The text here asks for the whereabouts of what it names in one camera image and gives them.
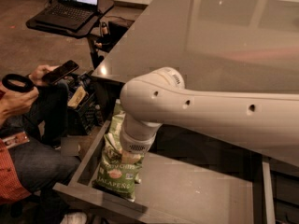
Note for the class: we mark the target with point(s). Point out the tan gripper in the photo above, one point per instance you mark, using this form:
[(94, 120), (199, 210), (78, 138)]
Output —
[(135, 144)]

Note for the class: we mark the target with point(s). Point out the person's left hand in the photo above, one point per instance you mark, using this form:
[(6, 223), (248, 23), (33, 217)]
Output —
[(37, 75)]

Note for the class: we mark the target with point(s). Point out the tan packet in crate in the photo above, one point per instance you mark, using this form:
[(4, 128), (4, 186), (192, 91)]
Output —
[(78, 96)]

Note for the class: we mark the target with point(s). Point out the open grey top drawer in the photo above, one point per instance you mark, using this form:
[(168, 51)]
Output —
[(186, 178)]

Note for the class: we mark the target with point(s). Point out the person's right hand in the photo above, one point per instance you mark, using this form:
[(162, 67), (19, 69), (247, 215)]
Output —
[(16, 103)]

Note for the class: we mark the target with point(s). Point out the green jalapeno chip bag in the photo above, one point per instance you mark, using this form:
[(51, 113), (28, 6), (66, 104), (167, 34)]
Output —
[(115, 176)]

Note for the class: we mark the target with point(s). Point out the black laptop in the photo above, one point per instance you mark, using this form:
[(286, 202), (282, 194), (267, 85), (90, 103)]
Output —
[(68, 14)]

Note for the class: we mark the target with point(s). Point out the blue jeans legs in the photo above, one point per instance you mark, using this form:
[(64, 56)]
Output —
[(39, 165)]

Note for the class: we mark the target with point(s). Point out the red checked shirt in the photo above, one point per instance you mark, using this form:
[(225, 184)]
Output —
[(11, 189)]

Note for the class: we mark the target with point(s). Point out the black laptop stand table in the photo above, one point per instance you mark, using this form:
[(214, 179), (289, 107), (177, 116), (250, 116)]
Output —
[(104, 6)]

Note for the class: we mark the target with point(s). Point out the white sneaker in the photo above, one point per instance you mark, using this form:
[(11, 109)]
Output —
[(74, 218)]

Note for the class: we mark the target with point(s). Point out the middle green chip bag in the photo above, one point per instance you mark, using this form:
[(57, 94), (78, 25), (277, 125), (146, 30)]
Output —
[(113, 135)]

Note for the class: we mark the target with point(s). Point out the black plastic crate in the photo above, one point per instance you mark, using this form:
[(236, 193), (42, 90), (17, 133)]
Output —
[(81, 118)]

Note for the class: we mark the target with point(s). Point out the rear green chip bag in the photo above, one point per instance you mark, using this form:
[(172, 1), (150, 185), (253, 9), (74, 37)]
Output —
[(118, 108)]

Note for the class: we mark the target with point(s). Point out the grey counter cabinet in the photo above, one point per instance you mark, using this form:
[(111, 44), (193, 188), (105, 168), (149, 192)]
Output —
[(223, 46)]

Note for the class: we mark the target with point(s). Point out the black smartphone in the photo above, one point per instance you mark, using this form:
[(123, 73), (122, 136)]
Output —
[(60, 72)]

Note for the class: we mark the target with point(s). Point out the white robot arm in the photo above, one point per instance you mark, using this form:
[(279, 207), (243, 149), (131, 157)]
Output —
[(267, 123)]

